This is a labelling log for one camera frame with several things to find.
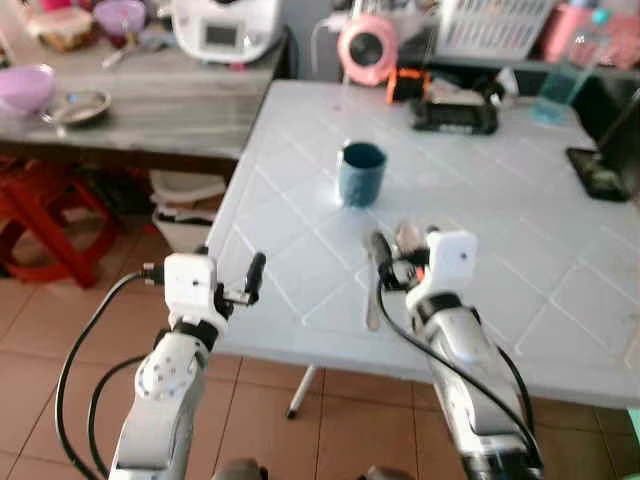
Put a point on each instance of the orange and black device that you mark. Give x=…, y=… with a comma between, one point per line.
x=405, y=86

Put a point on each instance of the right robot leg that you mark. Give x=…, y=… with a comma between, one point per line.
x=390, y=473

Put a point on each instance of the dark blue cup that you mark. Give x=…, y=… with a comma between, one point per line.
x=361, y=178

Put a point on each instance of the white plastic bin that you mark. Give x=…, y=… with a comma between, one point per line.
x=185, y=215

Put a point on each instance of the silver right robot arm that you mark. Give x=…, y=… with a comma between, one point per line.
x=465, y=350

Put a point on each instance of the grey marble counter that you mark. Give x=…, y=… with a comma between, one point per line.
x=170, y=105

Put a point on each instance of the small purple bowl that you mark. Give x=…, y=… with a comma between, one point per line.
x=120, y=17

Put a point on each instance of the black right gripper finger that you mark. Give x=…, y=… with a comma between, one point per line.
x=382, y=255

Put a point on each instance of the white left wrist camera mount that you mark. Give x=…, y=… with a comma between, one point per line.
x=189, y=285

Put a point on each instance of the red plastic stool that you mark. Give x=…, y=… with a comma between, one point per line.
x=45, y=215

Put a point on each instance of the clear bottle with blue cap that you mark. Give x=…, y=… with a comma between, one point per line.
x=560, y=85

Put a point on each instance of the flat black dish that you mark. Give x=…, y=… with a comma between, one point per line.
x=598, y=176

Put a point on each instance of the round pink appliance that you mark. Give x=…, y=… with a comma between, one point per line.
x=366, y=48

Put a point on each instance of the white metal table leg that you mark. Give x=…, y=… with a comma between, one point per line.
x=302, y=392

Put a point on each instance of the clear food container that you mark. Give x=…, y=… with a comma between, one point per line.
x=60, y=30

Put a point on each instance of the large purple plastic bowl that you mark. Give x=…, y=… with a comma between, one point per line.
x=25, y=90

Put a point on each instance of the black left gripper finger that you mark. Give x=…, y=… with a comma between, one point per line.
x=255, y=275

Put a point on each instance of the pink plastic basket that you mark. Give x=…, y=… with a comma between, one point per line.
x=620, y=40

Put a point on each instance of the white kitchen appliance with display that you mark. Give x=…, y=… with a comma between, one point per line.
x=225, y=30

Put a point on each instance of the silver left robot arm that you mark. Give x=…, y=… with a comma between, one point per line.
x=165, y=390

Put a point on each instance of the black rectangular tray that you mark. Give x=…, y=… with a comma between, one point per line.
x=455, y=118

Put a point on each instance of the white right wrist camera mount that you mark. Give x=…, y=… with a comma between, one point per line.
x=448, y=262

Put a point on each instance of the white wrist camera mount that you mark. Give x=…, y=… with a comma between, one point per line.
x=448, y=262
x=189, y=285

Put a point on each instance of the round metal plate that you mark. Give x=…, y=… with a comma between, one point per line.
x=77, y=106

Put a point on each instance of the white plastic basket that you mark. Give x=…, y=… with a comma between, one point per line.
x=492, y=28

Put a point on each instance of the green object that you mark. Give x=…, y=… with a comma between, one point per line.
x=634, y=424

